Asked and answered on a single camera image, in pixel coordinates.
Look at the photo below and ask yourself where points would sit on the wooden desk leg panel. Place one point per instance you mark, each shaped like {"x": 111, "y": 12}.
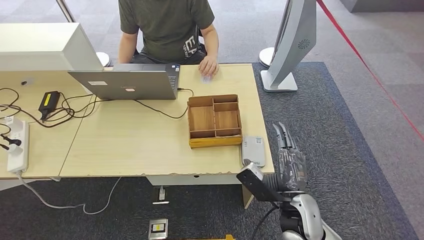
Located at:
{"x": 246, "y": 198}

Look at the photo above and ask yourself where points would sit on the person's right forearm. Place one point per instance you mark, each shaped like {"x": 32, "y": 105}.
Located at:
{"x": 126, "y": 48}

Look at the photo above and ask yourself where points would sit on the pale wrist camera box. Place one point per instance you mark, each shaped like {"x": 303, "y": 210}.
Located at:
{"x": 255, "y": 169}

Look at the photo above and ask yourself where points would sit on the yellow floor tape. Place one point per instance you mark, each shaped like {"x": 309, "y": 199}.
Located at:
{"x": 228, "y": 238}

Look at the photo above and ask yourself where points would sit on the white power strip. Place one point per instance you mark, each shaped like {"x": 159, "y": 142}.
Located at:
{"x": 19, "y": 155}

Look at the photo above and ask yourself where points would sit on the black power adapter yellow label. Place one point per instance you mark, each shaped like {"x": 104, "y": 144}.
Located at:
{"x": 49, "y": 102}

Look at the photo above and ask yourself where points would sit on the wooden compartment box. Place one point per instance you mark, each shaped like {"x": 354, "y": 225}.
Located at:
{"x": 202, "y": 119}

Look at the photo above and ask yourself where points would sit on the white desk crossbeam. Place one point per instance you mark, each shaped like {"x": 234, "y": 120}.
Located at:
{"x": 198, "y": 180}

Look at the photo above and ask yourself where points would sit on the dark grey platform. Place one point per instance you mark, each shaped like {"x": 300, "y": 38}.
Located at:
{"x": 381, "y": 5}

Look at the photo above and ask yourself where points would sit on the person's left hand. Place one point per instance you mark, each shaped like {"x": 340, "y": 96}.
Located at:
{"x": 208, "y": 66}

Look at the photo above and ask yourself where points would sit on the silver floor socket box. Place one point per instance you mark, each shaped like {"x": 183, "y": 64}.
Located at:
{"x": 158, "y": 229}

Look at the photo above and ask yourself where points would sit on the red barrier belt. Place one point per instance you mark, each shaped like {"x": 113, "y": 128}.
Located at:
{"x": 364, "y": 62}

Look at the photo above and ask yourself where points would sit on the silver stanchion pole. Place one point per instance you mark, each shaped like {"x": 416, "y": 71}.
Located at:
{"x": 66, "y": 11}

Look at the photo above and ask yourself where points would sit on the white desktop monitor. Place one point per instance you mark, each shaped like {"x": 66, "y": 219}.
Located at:
{"x": 39, "y": 46}

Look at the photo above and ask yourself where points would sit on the silver kiosk stand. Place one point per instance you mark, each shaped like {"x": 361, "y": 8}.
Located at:
{"x": 293, "y": 39}

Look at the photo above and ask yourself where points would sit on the white round stanchion base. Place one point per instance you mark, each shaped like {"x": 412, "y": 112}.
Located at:
{"x": 103, "y": 58}
{"x": 265, "y": 57}

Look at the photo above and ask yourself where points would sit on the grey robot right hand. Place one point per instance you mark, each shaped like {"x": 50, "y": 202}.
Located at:
{"x": 293, "y": 169}

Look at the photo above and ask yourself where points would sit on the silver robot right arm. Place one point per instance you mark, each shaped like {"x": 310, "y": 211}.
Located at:
{"x": 308, "y": 212}

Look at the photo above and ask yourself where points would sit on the person's left forearm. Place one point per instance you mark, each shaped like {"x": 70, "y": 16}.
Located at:
{"x": 212, "y": 43}

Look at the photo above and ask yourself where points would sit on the light wooden desk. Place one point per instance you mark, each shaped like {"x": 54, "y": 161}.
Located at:
{"x": 132, "y": 139}
{"x": 43, "y": 149}

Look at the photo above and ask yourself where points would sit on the person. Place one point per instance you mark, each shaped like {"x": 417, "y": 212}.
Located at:
{"x": 165, "y": 30}

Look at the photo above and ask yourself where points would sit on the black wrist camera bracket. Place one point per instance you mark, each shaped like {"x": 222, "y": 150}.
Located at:
{"x": 255, "y": 187}

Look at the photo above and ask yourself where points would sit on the grey card reader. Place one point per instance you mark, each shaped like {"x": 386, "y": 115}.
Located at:
{"x": 253, "y": 150}

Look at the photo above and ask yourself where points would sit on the black power plug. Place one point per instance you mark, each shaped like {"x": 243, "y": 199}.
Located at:
{"x": 12, "y": 141}
{"x": 4, "y": 146}

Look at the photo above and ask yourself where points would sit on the white ID card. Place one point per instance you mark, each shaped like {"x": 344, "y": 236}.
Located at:
{"x": 206, "y": 80}

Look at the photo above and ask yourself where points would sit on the grey laptop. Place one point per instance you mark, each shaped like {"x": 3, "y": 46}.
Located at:
{"x": 126, "y": 84}

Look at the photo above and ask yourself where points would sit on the dark grey carpet mat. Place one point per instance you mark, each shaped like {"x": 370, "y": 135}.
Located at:
{"x": 331, "y": 116}

